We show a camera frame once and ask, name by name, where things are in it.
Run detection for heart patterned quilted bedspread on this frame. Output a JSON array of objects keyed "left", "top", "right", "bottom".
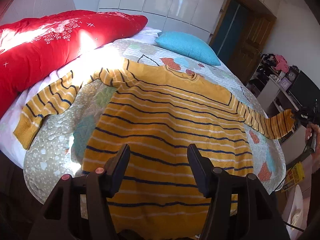
[{"left": 23, "top": 39, "right": 286, "bottom": 203}]

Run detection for yellow package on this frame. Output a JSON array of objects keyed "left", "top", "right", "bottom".
[{"left": 281, "top": 162, "right": 305, "bottom": 192}]

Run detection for yellow striped knit sweater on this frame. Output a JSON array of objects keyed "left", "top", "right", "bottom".
[{"left": 14, "top": 59, "right": 295, "bottom": 239}]

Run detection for white upholstered headboard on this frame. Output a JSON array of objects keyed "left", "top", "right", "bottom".
[{"left": 1, "top": 0, "right": 75, "bottom": 25}]

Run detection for brown wooden door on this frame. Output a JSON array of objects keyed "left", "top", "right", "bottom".
[{"left": 209, "top": 0, "right": 276, "bottom": 85}]

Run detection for person's right hand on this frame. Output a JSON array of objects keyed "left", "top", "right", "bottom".
[{"left": 305, "top": 123, "right": 320, "bottom": 173}]

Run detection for white glossy wardrobe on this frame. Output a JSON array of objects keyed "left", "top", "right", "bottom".
[{"left": 98, "top": 0, "right": 224, "bottom": 42}]

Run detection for red embroidered duvet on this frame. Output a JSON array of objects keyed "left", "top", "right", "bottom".
[{"left": 1, "top": 10, "right": 148, "bottom": 115}]

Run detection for pink clothes pile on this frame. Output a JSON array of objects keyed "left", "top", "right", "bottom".
[{"left": 274, "top": 55, "right": 289, "bottom": 74}]

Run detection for cluttered white shelf unit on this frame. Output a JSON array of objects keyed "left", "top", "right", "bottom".
[{"left": 247, "top": 53, "right": 319, "bottom": 165}]

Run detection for small white alarm clock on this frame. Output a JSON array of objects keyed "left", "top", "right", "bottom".
[{"left": 279, "top": 77, "right": 292, "bottom": 91}]

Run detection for turquoise knit pillow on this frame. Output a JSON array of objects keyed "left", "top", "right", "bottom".
[{"left": 155, "top": 31, "right": 221, "bottom": 66}]

